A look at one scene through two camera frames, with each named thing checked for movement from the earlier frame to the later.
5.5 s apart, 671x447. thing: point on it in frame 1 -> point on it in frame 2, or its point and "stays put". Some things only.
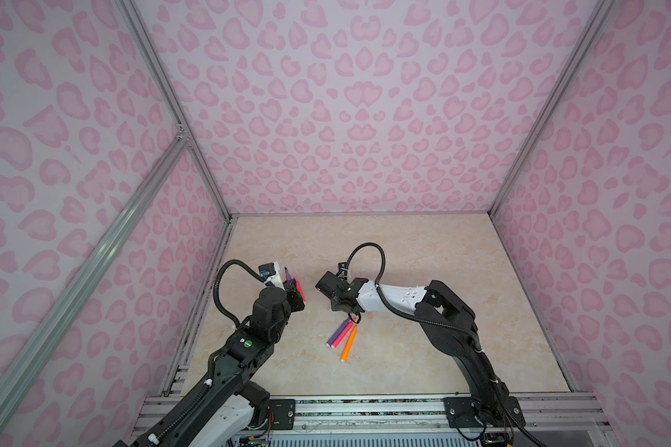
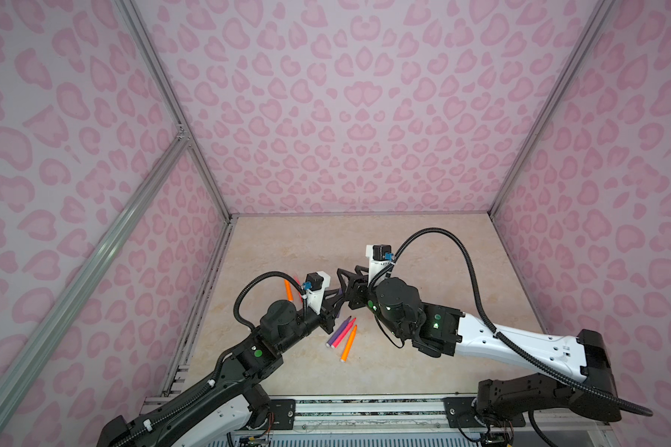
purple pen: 336,333 stays put
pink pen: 342,334 stays put
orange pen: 349,343 stays put
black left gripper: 296,303 -> 329,315
